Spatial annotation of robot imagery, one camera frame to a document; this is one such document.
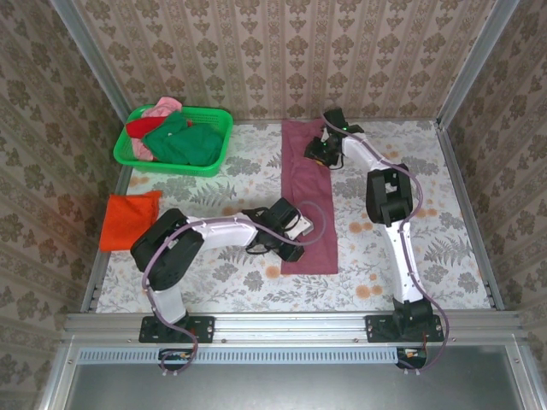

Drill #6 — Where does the green plastic basket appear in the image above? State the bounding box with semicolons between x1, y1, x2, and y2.
113;105;235;179

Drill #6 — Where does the floral table covering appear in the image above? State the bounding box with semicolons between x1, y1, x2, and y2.
96;120;492;313

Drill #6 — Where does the red t-shirt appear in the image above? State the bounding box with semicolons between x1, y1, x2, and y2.
125;115;172;140

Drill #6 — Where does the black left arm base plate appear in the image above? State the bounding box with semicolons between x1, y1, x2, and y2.
138;314;215;344

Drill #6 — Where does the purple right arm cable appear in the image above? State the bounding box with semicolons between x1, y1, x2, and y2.
321;111;452;377

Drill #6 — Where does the maroon t-shirt with star print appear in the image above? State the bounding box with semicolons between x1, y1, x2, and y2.
279;119;339;276

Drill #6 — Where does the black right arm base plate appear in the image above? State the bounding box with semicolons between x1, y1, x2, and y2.
365;314;445;344

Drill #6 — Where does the pink t-shirt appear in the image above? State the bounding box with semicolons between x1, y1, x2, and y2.
131;97;184;162

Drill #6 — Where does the aluminium frame post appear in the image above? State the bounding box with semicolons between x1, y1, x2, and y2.
49;0;133;123
435;0;521;125

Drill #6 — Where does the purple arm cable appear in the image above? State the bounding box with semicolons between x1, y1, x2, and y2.
143;201;328;379
321;111;452;377

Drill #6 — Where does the grey slotted cable duct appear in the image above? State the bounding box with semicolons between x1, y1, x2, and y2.
79;346;398;365

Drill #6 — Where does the folded orange t-shirt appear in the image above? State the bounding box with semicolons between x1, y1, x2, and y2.
99;190;163;252

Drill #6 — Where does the green t-shirt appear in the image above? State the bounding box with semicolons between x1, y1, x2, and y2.
141;113;224;167

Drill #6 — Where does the thin black right gripper cable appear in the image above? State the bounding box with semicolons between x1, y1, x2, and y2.
327;147;346;171

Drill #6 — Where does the grey metal sheet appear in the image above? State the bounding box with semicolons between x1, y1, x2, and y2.
38;345;547;410

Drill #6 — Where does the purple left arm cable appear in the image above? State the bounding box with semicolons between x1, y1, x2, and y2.
143;201;328;379

